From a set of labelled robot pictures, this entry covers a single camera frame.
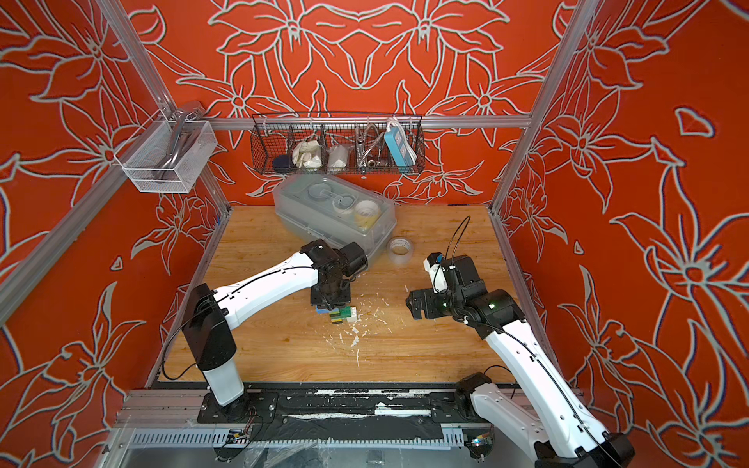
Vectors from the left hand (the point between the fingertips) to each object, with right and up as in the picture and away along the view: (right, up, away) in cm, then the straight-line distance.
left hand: (342, 305), depth 79 cm
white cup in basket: (-3, +46, +15) cm, 48 cm away
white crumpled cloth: (-13, +46, +12) cm, 49 cm away
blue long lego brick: (-7, -4, +9) cm, 12 cm away
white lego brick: (+3, -6, +7) cm, 9 cm away
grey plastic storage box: (-7, +29, +19) cm, 35 cm away
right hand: (+20, +4, -7) cm, 21 cm away
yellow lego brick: (-3, -7, +8) cm, 10 cm away
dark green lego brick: (0, -4, +6) cm, 7 cm away
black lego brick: (-2, -4, +4) cm, 7 cm away
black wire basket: (-4, +52, +20) cm, 55 cm away
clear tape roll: (+19, +14, +24) cm, 34 cm away
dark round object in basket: (-23, +44, +18) cm, 52 cm away
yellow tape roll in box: (+6, +27, +17) cm, 32 cm away
